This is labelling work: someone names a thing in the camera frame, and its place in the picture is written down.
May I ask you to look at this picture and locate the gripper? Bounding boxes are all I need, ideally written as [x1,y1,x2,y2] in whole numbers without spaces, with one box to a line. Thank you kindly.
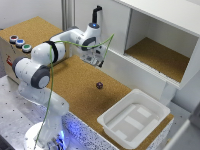
[80,45,107,66]

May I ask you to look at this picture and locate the purple block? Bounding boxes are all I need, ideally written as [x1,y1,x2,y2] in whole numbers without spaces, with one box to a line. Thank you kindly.
[95,81,104,90]

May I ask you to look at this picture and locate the green button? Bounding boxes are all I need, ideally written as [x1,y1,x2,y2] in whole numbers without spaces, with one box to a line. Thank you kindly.
[21,43,33,54]

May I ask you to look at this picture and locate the blue button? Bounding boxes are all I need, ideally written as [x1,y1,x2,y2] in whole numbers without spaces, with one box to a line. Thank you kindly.
[15,38,26,48]

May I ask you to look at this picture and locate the white plastic box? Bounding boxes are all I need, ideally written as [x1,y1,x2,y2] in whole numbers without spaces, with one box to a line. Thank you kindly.
[96,88,172,150]

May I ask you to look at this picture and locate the red button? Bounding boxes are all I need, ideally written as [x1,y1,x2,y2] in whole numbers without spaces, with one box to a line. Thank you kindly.
[9,34,19,44]

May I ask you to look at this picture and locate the white cabinet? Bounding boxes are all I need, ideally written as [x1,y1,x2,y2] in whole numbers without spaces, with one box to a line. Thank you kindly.
[70,0,200,108]

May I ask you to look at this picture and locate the black door handle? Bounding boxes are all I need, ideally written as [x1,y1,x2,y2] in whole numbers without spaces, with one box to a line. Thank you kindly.
[91,5,104,25]

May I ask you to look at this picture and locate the green cable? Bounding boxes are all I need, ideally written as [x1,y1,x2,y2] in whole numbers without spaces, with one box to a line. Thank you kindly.
[33,33,115,150]

